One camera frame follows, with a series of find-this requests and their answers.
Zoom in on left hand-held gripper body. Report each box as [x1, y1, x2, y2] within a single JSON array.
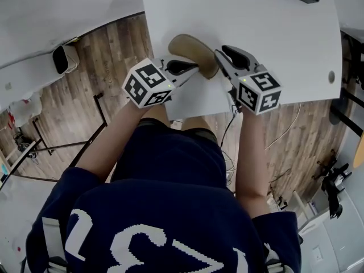
[[122, 56, 183, 109]]

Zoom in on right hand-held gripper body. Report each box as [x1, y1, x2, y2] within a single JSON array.
[[230, 64, 283, 116]]

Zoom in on person's left forearm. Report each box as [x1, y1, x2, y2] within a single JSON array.
[[76, 102, 153, 183]]

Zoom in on person's right forearm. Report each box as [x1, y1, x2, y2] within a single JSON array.
[[233, 111, 271, 220]]

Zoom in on person's left leg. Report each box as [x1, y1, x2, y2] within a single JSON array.
[[147, 105, 173, 129]]

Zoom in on person's leg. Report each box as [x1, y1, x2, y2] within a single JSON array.
[[147, 105, 173, 129], [181, 115, 213, 132]]

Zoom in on person's right leg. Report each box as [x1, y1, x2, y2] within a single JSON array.
[[181, 115, 213, 132]]

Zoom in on black metal stand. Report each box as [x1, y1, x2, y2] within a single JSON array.
[[0, 93, 109, 185]]

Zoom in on person's olive shorts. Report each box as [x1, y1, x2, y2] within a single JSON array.
[[138, 117, 218, 147]]

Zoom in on white waste bin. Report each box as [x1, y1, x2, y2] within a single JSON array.
[[52, 44, 81, 75]]

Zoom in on person's navy printed shirt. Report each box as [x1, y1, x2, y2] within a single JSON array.
[[25, 122, 303, 273]]

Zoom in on round yellow table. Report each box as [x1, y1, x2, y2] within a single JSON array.
[[352, 131, 364, 168]]

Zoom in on white plastic bag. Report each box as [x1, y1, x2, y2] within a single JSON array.
[[8, 91, 43, 125]]

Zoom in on white cabinet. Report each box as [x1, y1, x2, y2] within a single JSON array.
[[297, 200, 364, 273]]

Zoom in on black cable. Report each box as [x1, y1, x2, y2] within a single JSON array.
[[219, 105, 243, 187]]

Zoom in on white cable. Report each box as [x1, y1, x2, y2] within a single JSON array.
[[264, 102, 303, 151]]

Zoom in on grey harness strap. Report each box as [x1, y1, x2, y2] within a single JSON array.
[[42, 217, 68, 273], [263, 242, 286, 273]]

